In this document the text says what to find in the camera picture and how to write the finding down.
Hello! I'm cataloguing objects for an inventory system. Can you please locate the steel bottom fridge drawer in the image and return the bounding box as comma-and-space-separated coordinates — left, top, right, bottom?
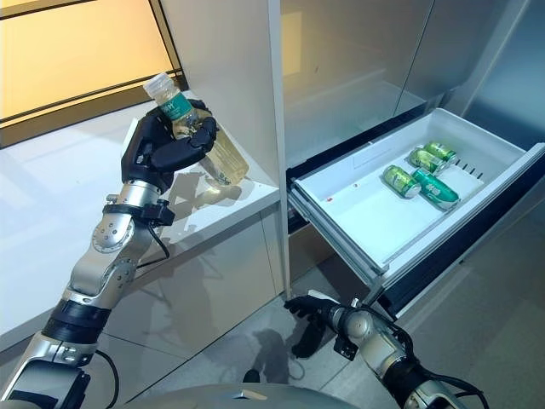
287, 232, 331, 277

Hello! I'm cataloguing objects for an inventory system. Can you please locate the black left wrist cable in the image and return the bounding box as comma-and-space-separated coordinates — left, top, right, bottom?
135, 221, 170, 269

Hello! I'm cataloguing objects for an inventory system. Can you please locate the white pull-out drawer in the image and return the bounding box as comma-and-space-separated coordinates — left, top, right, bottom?
278, 0, 545, 278

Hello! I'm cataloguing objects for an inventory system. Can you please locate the tall white cabinet panel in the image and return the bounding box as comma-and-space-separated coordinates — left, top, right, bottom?
159, 0, 295, 299

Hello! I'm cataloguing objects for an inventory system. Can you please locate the grey robot torso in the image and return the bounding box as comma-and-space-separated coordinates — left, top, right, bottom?
123, 385, 354, 409

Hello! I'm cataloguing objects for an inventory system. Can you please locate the white counter cabinet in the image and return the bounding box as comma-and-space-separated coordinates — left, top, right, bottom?
0, 87, 287, 409

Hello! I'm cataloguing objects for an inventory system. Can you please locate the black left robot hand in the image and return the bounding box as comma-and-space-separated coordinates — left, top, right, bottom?
120, 98, 221, 191

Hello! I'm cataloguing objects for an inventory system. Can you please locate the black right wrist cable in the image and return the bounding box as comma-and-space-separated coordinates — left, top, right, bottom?
374, 317, 422, 378

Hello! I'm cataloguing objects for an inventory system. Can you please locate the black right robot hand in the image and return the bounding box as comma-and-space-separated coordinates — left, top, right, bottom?
284, 294, 342, 359

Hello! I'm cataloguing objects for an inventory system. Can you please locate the brushed steel side column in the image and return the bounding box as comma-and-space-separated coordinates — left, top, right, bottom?
450, 0, 545, 150

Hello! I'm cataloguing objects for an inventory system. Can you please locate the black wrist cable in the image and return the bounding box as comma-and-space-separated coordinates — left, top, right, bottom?
135, 221, 170, 269
374, 317, 422, 378

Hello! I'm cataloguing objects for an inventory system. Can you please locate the dark green drink can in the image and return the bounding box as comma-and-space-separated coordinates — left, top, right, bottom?
410, 168, 461, 210

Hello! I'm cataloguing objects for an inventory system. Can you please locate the yellow tea bottle white cap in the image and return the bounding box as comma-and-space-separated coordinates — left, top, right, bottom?
142, 72, 250, 187

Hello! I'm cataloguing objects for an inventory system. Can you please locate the white fridge drawer steel front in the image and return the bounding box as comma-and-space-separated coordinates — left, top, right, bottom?
287, 107, 545, 320

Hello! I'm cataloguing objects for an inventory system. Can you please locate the light green drink can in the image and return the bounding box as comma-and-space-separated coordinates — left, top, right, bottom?
409, 147, 446, 174
423, 141, 459, 165
382, 164, 422, 200

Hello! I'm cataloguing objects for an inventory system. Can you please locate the yellow lit window black frame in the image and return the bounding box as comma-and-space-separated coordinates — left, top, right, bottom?
0, 0, 186, 150

